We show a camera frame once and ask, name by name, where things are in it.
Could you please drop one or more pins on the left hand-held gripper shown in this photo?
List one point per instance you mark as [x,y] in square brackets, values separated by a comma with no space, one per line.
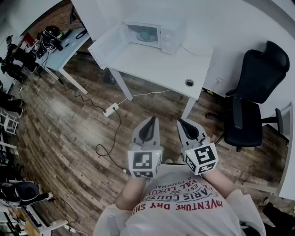
[143,161]

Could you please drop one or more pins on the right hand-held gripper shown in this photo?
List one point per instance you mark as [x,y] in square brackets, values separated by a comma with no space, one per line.
[202,157]

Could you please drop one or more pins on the green object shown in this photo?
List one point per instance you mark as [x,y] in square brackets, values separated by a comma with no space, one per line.
[144,35]

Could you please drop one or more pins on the white microwave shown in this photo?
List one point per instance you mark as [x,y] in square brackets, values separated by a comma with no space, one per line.
[170,34]

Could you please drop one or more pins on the person's right forearm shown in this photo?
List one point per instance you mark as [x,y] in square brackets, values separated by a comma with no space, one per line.
[219,182]

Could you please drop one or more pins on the person's left forearm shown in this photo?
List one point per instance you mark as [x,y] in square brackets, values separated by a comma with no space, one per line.
[129,193]

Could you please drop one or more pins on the white power strip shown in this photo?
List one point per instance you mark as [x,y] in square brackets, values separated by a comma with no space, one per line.
[110,110]

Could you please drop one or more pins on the white desk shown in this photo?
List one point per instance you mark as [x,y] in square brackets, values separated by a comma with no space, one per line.
[161,66]

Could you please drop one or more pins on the person's white printed shirt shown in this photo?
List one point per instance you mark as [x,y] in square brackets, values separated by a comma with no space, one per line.
[184,216]

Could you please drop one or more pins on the black office chair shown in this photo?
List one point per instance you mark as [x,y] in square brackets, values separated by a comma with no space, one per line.
[260,76]

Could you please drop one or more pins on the pale blue desk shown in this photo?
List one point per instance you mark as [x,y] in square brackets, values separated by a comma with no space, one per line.
[62,55]

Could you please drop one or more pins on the white metal rack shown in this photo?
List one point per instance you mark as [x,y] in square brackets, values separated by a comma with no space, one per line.
[10,124]

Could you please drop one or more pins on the pile of black gear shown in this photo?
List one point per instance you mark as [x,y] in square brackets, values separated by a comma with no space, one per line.
[49,38]

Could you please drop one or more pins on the black monitor stand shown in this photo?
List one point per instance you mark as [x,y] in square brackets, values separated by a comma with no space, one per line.
[73,16]

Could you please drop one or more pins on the red box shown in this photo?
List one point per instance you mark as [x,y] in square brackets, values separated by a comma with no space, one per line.
[28,38]

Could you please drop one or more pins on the white wall plug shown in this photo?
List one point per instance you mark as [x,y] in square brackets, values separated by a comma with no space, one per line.
[220,80]

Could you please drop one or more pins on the white metal frame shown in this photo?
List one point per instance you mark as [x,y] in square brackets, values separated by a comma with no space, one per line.
[43,227]

